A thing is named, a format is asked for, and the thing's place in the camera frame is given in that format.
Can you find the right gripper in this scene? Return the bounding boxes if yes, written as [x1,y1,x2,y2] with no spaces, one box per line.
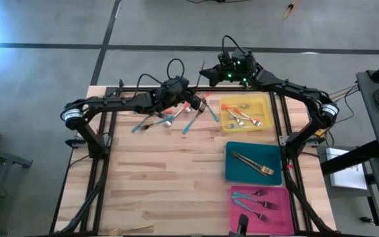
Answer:
[199,65,232,88]

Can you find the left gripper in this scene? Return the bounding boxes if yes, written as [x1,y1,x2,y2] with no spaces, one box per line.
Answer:
[181,88,202,111]

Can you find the gold fork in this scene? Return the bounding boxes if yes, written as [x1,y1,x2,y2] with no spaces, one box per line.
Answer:
[230,150,275,174]
[109,224,155,236]
[232,153,266,176]

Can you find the yellow plastic bin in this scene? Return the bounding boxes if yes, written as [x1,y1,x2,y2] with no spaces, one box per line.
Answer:
[218,93,275,134]

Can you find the teal plastic bin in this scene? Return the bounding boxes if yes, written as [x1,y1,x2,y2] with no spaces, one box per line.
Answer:
[224,141,283,186]

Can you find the pink plastic bin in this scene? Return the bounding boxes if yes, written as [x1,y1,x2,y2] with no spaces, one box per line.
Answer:
[228,185,295,236]

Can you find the black metal beam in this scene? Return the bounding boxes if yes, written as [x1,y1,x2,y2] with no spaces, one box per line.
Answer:
[320,140,379,176]

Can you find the white paper box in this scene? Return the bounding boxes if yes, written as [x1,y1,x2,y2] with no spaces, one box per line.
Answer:
[326,147,369,191]

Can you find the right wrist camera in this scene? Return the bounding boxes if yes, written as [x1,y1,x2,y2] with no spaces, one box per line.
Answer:
[218,51,235,68]

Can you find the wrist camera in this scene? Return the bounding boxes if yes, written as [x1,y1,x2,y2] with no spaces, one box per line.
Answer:
[166,76,190,93]
[218,51,235,68]

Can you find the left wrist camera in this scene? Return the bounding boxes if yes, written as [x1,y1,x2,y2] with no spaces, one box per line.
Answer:
[166,76,190,93]

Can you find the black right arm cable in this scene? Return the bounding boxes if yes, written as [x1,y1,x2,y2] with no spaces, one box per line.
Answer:
[221,34,246,59]

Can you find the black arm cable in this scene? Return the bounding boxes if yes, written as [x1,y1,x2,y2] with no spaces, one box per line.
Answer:
[221,34,246,59]
[133,58,186,99]

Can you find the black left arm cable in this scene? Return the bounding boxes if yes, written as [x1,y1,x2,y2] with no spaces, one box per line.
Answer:
[133,58,186,99]

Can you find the black floor cable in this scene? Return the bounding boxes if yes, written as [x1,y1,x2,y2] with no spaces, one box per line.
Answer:
[186,0,253,5]

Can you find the yellow and black wires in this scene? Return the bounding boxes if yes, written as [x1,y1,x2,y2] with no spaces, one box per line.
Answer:
[327,84,360,128]

